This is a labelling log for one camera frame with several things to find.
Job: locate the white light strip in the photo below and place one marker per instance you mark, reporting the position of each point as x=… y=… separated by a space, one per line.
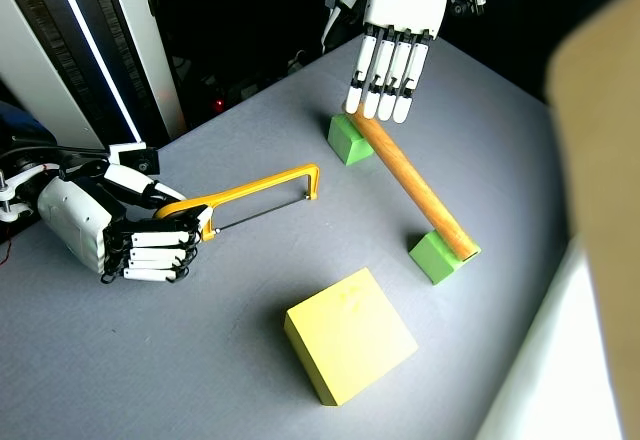
x=95 y=50

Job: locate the green support block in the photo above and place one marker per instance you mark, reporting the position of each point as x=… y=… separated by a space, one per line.
x=345 y=142
x=432 y=260

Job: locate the tan cardboard panel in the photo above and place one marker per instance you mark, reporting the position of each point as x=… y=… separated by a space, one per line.
x=600 y=135

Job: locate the grey table cloth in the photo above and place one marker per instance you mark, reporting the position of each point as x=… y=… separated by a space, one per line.
x=200 y=335

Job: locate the wooden rod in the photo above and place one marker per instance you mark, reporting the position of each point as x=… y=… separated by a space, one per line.
x=410 y=180

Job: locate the yellow hacksaw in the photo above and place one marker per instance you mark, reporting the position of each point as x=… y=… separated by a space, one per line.
x=260 y=182

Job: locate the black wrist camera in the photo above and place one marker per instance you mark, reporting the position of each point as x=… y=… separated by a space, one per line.
x=137 y=160

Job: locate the yellow square block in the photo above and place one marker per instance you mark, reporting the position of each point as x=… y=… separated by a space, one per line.
x=350 y=335

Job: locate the white frame post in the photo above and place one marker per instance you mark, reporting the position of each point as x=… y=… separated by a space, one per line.
x=145 y=50

